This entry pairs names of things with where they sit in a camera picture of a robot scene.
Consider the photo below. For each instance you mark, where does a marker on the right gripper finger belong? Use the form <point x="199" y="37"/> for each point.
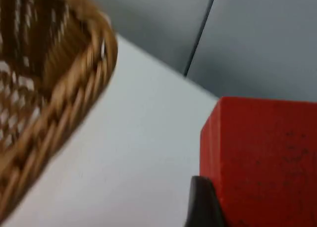
<point x="201" y="207"/>

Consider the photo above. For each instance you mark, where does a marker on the pale brown wicker basket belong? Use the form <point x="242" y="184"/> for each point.
<point x="44" y="88"/>

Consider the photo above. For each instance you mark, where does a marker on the red cube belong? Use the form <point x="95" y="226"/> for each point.
<point x="262" y="157"/>

